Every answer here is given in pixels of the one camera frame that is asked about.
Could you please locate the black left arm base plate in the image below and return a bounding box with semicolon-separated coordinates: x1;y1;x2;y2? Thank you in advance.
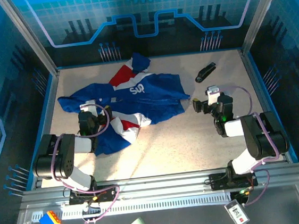
68;184;121;206

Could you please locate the aluminium side frame rail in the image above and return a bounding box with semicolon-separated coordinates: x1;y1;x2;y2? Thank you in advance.
238;44;299;168
14;70;73;191

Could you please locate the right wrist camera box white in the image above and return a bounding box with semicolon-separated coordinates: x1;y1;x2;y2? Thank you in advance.
205;84;222;106

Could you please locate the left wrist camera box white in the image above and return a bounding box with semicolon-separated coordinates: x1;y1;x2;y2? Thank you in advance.
79;99;98;118

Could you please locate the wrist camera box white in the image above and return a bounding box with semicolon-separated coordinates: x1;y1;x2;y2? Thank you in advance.
79;99;98;118
205;84;222;106

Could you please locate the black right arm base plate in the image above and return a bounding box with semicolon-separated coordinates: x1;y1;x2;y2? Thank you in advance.
207;169;260;192

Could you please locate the blue red white jacket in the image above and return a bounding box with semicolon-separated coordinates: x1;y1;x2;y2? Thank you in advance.
53;47;196;161

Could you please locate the black stapler-shaped tool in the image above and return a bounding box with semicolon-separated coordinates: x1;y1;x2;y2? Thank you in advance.
193;61;218;84

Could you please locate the blue block with orange studs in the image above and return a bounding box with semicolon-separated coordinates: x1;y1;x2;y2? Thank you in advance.
38;209;63;224

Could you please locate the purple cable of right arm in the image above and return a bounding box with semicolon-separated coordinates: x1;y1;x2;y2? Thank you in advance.
217;81;286;209

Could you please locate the white slotted cable duct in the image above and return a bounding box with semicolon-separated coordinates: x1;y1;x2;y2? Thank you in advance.
31;190;233;224

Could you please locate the white badge card with holder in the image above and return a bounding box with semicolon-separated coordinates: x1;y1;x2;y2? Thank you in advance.
223;197;251;224

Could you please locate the aluminium front frame rail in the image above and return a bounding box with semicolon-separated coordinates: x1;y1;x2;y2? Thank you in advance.
18;161;299;212

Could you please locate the aluminium frame post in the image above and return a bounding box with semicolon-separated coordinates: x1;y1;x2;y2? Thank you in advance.
235;0;294;55
0;0;61;81

